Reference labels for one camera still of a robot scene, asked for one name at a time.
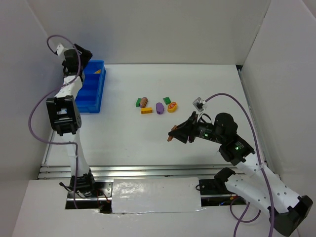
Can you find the brown orange lego brick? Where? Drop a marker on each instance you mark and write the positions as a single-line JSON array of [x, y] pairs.
[[169, 136]]

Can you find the yellow rectangular lego brick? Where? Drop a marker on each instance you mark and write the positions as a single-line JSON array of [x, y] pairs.
[[146, 110]]

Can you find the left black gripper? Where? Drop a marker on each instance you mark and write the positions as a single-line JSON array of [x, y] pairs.
[[83, 54]]

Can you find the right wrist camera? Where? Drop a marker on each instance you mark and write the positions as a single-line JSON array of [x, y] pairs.
[[199, 104]]

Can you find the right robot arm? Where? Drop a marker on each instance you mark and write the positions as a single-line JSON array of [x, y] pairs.
[[285, 208]]

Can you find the aluminium rail base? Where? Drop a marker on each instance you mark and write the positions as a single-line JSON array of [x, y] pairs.
[[107, 174]]

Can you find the green lego block right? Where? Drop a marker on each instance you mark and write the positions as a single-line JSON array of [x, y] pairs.
[[166, 100]]

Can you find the blue compartment bin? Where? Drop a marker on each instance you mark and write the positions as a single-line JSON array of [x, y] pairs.
[[89, 97]]

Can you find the white foil covered panel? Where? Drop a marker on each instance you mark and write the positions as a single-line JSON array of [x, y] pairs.
[[161, 195]]

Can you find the pink orange lego piece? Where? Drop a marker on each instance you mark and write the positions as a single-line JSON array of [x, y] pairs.
[[143, 102]]

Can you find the green lego block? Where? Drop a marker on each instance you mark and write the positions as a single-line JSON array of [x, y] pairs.
[[137, 104], [166, 100]]

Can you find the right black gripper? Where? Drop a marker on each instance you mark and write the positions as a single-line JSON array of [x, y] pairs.
[[191, 129]]

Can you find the purple oval lego piece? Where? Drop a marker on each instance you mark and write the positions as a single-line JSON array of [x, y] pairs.
[[159, 108]]

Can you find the green lego block left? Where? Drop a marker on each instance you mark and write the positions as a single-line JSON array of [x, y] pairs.
[[137, 104]]

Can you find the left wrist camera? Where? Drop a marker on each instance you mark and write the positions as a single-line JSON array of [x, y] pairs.
[[60, 50]]

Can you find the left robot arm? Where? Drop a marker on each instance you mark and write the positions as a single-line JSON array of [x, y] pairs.
[[65, 117]]

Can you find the yellow oval printed lego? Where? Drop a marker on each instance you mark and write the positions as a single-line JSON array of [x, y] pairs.
[[172, 107]]

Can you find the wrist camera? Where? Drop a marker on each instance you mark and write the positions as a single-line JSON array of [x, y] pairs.
[[199, 104], [60, 50]]

